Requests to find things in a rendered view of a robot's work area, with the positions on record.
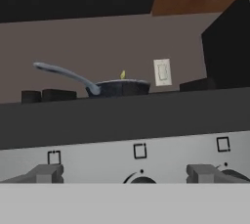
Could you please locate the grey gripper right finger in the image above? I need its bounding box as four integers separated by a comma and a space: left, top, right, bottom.
186, 163, 250, 184

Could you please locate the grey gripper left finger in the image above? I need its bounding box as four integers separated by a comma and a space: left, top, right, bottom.
0, 163, 64, 184

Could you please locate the black and silver stove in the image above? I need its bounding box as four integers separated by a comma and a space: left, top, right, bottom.
0, 77, 250, 184

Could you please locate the black tall appliance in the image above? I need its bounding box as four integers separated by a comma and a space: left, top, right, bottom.
200, 0, 250, 91

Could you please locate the white wall outlet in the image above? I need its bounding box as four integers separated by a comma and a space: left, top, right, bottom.
152, 58, 173, 87

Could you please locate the dark pan with grey handle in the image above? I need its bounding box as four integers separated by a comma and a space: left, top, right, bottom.
32, 61, 151, 99

